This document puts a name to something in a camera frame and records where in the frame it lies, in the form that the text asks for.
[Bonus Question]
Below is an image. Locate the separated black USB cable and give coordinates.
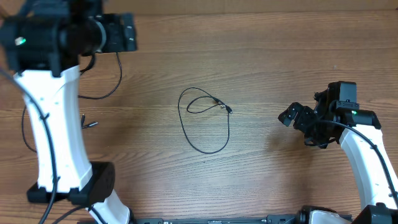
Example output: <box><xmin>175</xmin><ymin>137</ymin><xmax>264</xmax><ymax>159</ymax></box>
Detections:
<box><xmin>177</xmin><ymin>86</ymin><xmax>233</xmax><ymax>155</ymax></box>

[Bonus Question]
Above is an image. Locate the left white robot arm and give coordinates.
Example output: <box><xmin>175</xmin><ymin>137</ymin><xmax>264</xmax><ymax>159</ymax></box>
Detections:
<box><xmin>1</xmin><ymin>1</ymin><xmax>137</xmax><ymax>223</ymax></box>

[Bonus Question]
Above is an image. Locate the black USB cable bundle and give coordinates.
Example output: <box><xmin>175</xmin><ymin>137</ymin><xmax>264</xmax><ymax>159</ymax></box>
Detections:
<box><xmin>77</xmin><ymin>52</ymin><xmax>123</xmax><ymax>129</ymax></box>

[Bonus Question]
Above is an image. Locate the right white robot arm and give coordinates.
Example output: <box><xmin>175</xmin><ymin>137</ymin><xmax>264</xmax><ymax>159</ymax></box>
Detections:
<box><xmin>278</xmin><ymin>81</ymin><xmax>397</xmax><ymax>223</ymax></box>

